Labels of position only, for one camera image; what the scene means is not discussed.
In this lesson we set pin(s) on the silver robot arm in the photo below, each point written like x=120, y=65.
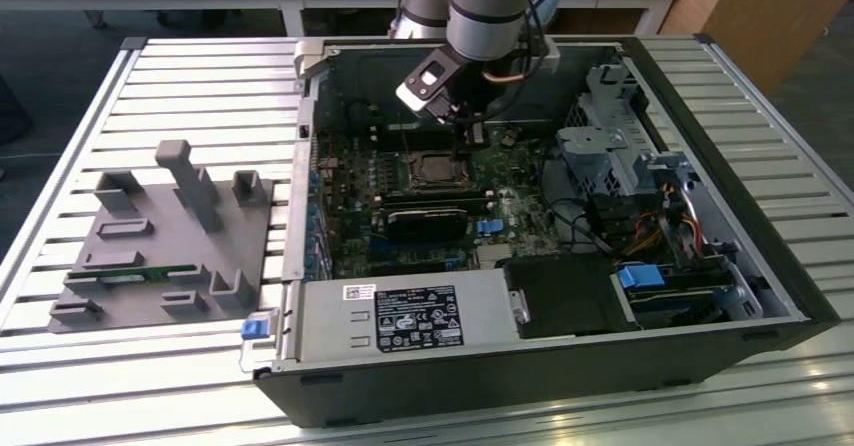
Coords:
x=487, y=26

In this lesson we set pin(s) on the blue case latch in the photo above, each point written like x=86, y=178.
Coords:
x=255, y=329

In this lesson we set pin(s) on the black RAM stick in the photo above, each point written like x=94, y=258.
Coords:
x=434, y=205
x=434, y=196

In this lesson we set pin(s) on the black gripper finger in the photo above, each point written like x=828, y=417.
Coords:
x=458, y=141

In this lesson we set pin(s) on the small square silver CPU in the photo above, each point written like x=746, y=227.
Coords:
x=439, y=168

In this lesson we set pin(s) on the green motherboard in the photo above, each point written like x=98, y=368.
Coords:
x=527, y=216

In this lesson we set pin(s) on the blue disk carrier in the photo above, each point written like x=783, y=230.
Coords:
x=639, y=277

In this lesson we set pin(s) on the black open PC case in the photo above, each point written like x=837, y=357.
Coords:
x=467, y=391

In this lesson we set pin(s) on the black RAM slot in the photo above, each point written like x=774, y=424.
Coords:
x=427, y=143
x=383, y=131

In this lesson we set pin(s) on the black plastic drive cover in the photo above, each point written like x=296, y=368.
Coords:
x=567, y=296

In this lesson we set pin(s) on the grey power supply with label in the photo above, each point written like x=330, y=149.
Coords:
x=320, y=326

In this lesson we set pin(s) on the wooden cabinet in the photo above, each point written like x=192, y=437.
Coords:
x=767, y=16

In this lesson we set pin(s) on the black graphics card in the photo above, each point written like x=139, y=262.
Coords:
x=427, y=226

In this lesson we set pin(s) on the black expansion slot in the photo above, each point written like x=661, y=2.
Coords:
x=414, y=267

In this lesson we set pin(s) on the small blue board connector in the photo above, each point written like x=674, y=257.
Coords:
x=489, y=227

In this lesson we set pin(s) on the green RAM stick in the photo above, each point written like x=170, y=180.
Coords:
x=150, y=272

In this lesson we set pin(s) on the small silver finned heatsink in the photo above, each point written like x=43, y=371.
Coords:
x=495, y=256

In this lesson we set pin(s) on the silver metal drive cage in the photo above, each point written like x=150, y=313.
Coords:
x=601, y=166

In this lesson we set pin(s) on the grey parts rack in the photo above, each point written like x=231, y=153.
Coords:
x=174, y=246

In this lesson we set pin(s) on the grey-blue plastic bracket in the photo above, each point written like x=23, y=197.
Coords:
x=661, y=163

